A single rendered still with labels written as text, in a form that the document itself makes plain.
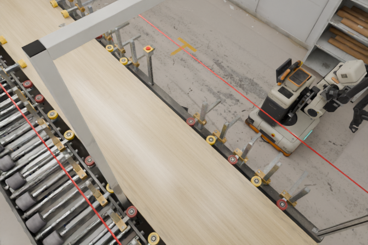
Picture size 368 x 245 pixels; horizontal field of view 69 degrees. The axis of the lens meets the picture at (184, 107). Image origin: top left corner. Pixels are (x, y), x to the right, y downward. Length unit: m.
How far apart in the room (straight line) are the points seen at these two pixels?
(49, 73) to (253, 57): 3.73
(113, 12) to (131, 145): 1.59
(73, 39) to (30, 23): 2.78
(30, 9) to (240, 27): 3.10
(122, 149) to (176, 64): 2.05
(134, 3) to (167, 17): 3.91
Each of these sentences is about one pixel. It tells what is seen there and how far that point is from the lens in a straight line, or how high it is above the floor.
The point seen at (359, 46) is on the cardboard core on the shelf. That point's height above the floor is 0.57.
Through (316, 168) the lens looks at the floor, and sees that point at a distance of 3.62.
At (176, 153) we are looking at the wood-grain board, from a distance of 2.27.
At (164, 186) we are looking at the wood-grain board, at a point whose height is 0.90.
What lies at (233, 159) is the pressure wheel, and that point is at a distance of 2.30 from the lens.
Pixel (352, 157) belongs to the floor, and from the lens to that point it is 3.93.
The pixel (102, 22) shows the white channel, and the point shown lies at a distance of 0.87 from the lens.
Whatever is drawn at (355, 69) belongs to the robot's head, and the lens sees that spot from 2.62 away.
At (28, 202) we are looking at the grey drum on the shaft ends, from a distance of 2.47.
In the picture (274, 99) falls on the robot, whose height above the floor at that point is 0.73.
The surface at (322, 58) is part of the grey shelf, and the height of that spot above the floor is 0.14.
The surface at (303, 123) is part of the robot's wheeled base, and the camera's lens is 3.49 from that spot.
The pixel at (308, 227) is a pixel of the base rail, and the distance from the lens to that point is 2.57.
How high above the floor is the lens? 2.99
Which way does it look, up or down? 57 degrees down
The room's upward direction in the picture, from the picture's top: 4 degrees clockwise
